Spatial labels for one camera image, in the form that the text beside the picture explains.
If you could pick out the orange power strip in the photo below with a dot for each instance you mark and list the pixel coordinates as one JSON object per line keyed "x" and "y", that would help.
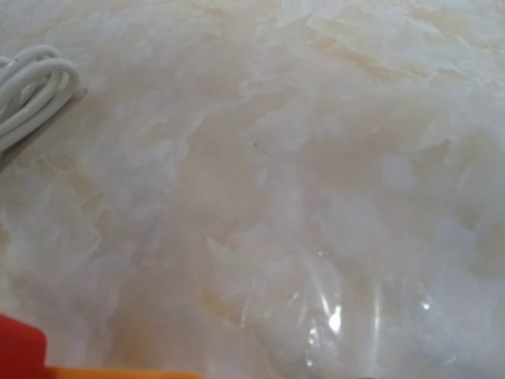
{"x": 81, "y": 373}

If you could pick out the red cube adapter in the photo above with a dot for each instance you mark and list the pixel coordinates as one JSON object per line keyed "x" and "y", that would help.
{"x": 23, "y": 350}

